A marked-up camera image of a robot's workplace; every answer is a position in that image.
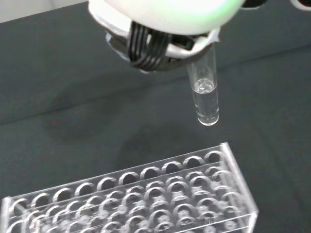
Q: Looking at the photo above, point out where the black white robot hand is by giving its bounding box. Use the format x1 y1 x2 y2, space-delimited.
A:
87 0 245 74

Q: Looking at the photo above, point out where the clear plastic test tube rack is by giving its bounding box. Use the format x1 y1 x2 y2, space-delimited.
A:
0 142 259 233

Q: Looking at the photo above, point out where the black bench cloth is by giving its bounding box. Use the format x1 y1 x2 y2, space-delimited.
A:
0 0 311 233

